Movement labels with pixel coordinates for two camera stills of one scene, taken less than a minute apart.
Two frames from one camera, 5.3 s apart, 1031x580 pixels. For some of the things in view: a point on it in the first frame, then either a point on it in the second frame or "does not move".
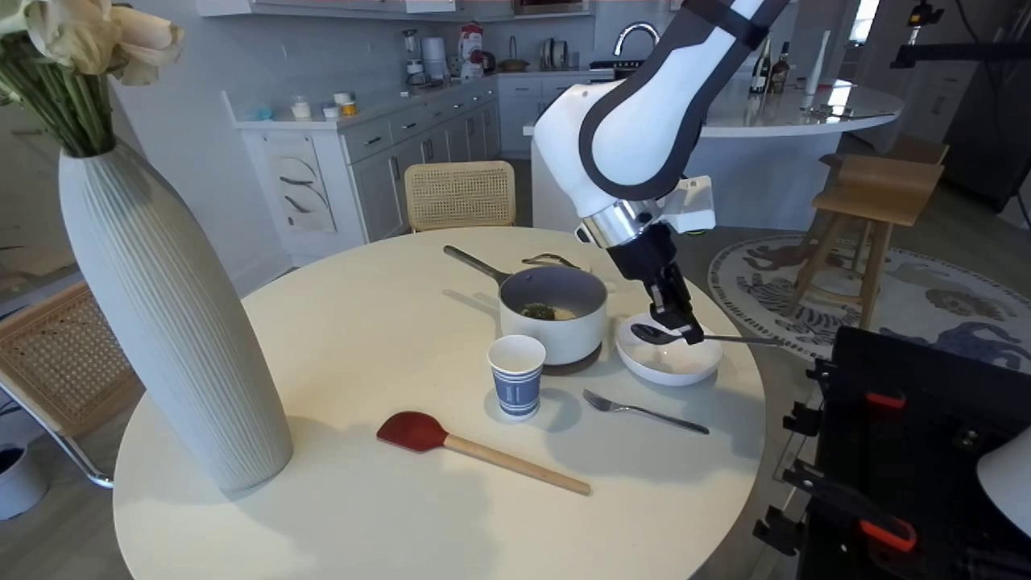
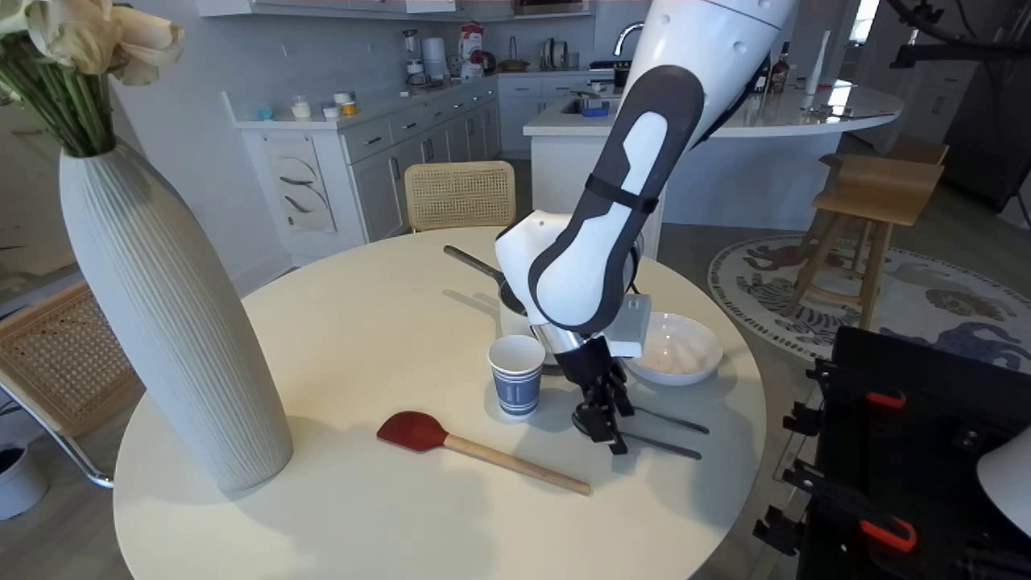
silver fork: (605, 405) does not move
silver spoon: (670, 334) -> (662, 447)
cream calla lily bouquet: (59, 62) does not move
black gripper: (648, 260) -> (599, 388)
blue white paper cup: (515, 369) does not move
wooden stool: (881, 191) does not move
